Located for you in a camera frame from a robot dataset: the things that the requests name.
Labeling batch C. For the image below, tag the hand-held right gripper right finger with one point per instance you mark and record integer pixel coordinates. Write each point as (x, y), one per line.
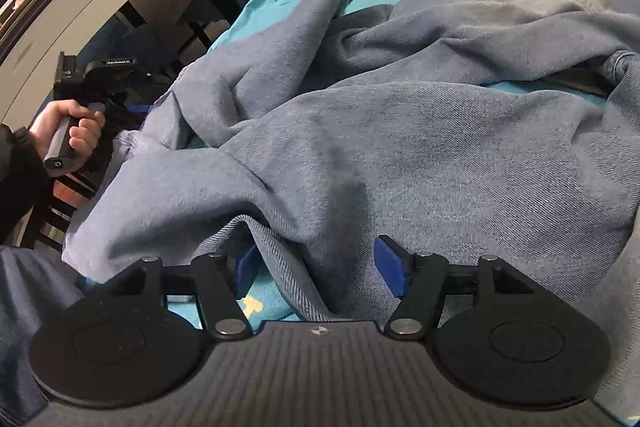
(390, 267)

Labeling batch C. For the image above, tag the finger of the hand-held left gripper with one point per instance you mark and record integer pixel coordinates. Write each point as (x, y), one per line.
(137, 108)

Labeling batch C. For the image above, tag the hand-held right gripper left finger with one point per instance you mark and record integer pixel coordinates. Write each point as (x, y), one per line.
(245, 272)

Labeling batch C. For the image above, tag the blue denim jeans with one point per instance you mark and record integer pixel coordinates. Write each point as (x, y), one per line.
(400, 147)

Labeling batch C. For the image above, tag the person's left forearm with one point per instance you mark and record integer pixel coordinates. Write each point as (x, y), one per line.
(17, 177)

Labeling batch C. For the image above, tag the person's left hand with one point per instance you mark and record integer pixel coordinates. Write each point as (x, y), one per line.
(87, 132)

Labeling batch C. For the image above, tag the person's leg in jeans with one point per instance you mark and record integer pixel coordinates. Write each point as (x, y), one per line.
(30, 317)

